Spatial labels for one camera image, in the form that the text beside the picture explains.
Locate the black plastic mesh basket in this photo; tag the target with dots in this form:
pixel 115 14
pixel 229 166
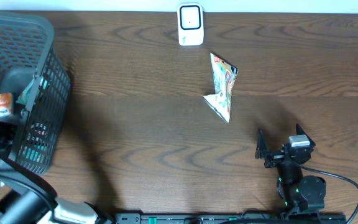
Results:
pixel 27 53

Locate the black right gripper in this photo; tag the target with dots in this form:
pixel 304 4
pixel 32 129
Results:
pixel 275 157

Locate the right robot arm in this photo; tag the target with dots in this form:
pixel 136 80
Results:
pixel 302 194

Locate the white barcode scanner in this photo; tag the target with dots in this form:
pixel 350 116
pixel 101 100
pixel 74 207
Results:
pixel 190 24

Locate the orange small snack box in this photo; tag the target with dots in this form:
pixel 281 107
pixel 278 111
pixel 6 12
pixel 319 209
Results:
pixel 6 104

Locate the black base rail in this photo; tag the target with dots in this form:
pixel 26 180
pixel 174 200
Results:
pixel 252 217

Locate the yellow snack chip bag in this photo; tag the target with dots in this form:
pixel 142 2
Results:
pixel 224 77

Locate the teal long snack packet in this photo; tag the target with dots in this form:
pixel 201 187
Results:
pixel 24 96

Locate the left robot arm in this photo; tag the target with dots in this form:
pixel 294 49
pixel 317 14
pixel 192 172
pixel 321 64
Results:
pixel 27 198

